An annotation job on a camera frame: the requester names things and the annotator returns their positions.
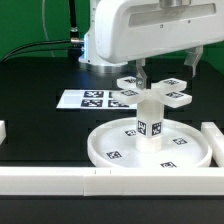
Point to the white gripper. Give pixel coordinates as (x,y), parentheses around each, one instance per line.
(127,30)

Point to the white cross-shaped table base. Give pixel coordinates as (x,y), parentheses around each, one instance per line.
(168,92)

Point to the white round table top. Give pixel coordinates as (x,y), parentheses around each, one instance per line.
(114,144)

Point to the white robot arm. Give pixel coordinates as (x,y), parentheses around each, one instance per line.
(90,56)

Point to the white right fence bar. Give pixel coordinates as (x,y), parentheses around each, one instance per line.
(215,139)

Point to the white fence bar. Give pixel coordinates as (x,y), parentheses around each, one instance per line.
(110,181)
(215,139)
(2,131)

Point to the white marker sheet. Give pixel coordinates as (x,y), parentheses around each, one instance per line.
(90,99)

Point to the white left fence bar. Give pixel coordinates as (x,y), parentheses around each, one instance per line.
(2,131)

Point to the white front fence bar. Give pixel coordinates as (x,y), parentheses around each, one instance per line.
(110,181)

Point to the black vertical cable connector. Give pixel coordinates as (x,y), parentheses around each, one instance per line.
(75,51)

